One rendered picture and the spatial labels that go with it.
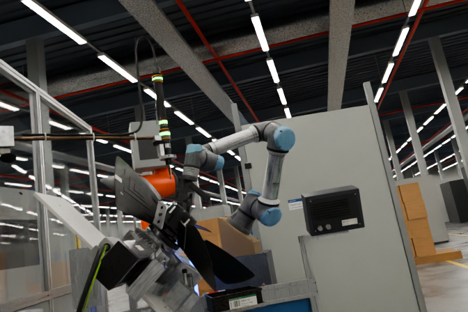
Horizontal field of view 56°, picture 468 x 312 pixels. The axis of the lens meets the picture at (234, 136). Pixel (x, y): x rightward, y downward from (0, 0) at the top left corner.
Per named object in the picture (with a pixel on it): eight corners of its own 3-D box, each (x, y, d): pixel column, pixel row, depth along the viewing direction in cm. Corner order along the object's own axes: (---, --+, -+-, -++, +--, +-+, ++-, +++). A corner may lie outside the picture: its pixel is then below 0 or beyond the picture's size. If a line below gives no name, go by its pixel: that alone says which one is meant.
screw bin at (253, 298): (214, 316, 174) (211, 298, 176) (206, 311, 190) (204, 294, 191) (264, 305, 180) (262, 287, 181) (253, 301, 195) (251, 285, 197)
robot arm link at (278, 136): (266, 216, 243) (283, 121, 231) (281, 228, 230) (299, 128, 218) (248, 218, 237) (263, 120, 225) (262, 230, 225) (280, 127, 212)
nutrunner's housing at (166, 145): (166, 164, 176) (152, 59, 187) (162, 166, 180) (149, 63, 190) (175, 163, 179) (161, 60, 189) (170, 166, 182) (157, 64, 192)
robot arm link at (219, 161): (217, 152, 217) (198, 146, 211) (227, 158, 207) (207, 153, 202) (212, 166, 218) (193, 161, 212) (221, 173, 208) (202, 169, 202)
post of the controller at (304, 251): (307, 279, 201) (299, 236, 206) (306, 278, 204) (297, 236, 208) (313, 278, 201) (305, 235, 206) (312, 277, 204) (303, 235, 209)
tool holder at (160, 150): (159, 157, 174) (156, 134, 176) (152, 161, 179) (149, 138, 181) (179, 157, 179) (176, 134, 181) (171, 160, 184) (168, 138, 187)
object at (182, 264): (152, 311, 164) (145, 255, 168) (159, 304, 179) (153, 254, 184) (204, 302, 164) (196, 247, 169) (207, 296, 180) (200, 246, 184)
